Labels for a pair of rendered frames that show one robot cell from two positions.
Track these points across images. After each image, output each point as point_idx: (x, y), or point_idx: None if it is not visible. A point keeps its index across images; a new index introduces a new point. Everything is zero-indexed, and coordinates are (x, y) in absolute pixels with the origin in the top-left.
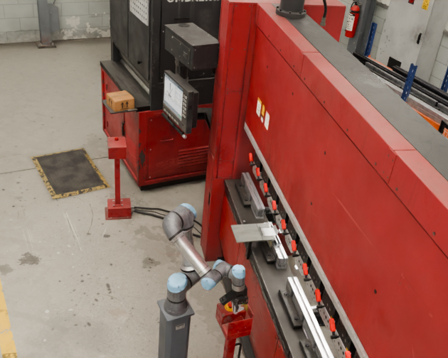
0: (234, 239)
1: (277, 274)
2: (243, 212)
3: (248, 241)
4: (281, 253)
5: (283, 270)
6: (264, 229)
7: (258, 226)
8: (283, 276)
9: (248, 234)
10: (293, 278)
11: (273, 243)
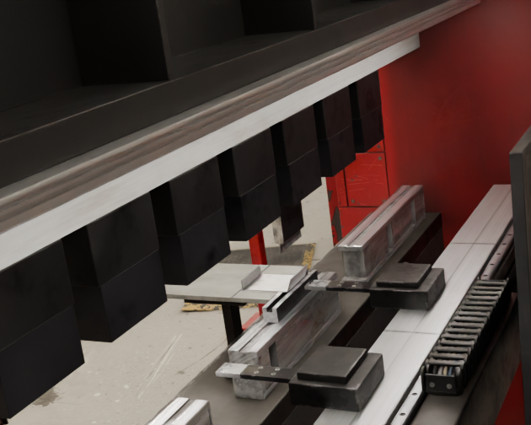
0: None
1: (218, 408)
2: (327, 269)
3: (188, 295)
4: (254, 341)
5: (249, 403)
6: (273, 276)
7: (267, 270)
8: (227, 416)
9: (210, 283)
10: (190, 404)
11: None
